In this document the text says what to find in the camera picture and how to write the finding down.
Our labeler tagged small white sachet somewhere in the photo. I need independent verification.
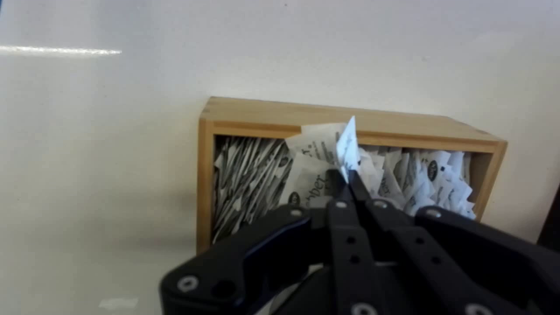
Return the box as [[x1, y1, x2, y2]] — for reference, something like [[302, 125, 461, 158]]
[[335, 114, 366, 184]]

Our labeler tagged white sachets stack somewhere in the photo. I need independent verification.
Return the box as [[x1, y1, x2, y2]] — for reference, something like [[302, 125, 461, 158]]
[[212, 135, 295, 246], [358, 146, 478, 223]]

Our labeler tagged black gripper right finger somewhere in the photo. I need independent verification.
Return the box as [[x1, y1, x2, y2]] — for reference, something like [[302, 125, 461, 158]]
[[349, 170, 560, 315]]

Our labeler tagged white sachet with black print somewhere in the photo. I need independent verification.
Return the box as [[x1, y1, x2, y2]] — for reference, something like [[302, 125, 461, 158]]
[[279, 121, 349, 211]]

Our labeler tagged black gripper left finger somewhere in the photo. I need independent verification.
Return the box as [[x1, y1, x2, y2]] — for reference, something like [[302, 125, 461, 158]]
[[160, 169, 382, 315]]

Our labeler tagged open wooden box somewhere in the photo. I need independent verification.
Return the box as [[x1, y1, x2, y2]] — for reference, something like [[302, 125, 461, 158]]
[[195, 95, 510, 256]]

